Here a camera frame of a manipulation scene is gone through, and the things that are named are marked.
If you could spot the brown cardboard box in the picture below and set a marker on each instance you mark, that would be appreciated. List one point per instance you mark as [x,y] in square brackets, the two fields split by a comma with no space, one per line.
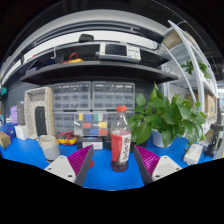
[4,140]

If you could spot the beige perforated tray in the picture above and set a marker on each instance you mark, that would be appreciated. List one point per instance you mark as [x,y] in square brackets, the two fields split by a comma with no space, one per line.
[31,100]

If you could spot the green potted plant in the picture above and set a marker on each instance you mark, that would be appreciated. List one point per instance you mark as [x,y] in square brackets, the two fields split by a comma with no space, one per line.
[166,116]

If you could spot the white rack shelf unit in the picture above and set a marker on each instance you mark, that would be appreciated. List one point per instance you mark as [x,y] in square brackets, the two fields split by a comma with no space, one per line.
[196,76]

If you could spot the dark grey upright box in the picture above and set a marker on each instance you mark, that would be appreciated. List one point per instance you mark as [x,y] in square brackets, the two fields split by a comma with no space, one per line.
[21,113]

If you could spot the blue box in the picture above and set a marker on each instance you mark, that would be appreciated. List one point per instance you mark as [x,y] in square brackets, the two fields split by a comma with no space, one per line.
[9,130]

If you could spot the purple plastic object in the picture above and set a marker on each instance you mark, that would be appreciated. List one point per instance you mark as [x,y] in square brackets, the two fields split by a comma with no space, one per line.
[14,115]

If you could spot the clear bottle with red label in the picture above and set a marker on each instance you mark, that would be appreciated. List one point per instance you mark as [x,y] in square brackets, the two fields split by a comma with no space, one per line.
[120,146]

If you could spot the black speaker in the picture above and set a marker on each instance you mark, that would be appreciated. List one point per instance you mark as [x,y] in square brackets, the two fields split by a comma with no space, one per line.
[40,120]

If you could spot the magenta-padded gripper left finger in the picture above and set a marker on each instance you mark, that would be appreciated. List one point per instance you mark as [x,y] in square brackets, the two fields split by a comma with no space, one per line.
[58,168]

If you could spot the black stand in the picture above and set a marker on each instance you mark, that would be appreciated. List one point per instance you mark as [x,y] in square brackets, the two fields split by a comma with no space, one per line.
[213,145]

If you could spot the white adapter block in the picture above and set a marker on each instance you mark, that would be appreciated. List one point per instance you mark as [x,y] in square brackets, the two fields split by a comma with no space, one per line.
[192,154]

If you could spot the flat round red coaster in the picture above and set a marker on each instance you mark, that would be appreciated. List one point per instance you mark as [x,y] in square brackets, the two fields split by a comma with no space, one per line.
[91,164]

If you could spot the clear organizer box coloured parts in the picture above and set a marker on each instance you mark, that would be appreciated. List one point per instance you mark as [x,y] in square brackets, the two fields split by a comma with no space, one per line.
[90,125]

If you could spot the grey white mug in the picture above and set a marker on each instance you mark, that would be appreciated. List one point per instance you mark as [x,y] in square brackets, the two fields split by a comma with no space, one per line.
[50,148]

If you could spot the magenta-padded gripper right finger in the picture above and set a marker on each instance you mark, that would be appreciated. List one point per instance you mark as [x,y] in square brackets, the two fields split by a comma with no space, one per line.
[166,168]

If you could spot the small white box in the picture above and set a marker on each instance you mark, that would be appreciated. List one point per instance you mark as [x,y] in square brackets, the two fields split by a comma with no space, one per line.
[20,132]

